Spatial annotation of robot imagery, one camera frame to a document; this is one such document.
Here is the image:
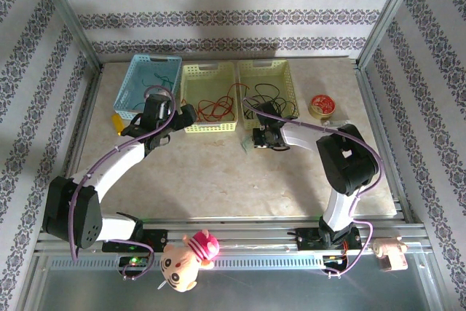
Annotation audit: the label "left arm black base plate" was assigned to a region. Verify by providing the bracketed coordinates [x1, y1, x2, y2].
[101, 229, 168, 253]

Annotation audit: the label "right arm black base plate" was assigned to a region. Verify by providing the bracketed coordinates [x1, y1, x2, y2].
[296, 229, 363, 252]

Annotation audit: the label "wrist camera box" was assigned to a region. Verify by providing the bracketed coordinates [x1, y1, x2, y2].
[256, 101, 289, 126]
[143, 93, 173, 125]

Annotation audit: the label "grey slotted cable duct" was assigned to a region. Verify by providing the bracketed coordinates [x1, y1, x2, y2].
[47, 255, 425, 271]

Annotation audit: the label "small circuit board with wires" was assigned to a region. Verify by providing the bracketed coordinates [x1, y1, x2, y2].
[322, 252, 349, 272]

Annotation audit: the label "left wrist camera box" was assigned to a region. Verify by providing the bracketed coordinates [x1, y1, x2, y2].
[143, 93, 173, 125]

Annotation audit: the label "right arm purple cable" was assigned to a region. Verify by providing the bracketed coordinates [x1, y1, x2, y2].
[242, 95, 383, 279]

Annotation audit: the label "aluminium extrusion frame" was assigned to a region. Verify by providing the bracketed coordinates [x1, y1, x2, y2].
[14, 0, 452, 311]

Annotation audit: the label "small pink toy figure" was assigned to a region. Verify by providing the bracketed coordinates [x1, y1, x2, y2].
[371, 236, 409, 272]

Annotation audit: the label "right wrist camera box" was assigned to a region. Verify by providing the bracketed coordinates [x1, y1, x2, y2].
[256, 101, 289, 126]

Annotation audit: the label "yellow plastic basket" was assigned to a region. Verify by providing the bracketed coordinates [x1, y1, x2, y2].
[180, 62, 240, 134]
[237, 58, 300, 132]

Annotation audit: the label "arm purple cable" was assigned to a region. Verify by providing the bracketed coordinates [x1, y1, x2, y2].
[242, 95, 383, 279]
[68, 84, 178, 282]

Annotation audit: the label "blue plastic basket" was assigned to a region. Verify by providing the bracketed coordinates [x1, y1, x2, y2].
[113, 54, 183, 121]

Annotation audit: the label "coloured wires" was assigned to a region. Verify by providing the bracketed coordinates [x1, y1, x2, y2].
[194, 82, 250, 122]

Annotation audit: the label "small yellow block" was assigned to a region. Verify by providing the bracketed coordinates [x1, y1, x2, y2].
[111, 114, 125, 136]

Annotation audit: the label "small circuit board with LED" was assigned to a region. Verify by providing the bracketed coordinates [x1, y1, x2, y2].
[116, 254, 152, 272]

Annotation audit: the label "round red-lidded tin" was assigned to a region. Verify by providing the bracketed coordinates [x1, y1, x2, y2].
[308, 94, 336, 121]

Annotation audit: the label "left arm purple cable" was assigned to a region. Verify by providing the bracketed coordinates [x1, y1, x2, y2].
[68, 84, 178, 282]

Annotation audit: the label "plush toy with pink hat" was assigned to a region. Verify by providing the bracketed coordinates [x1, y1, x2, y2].
[158, 229, 222, 294]

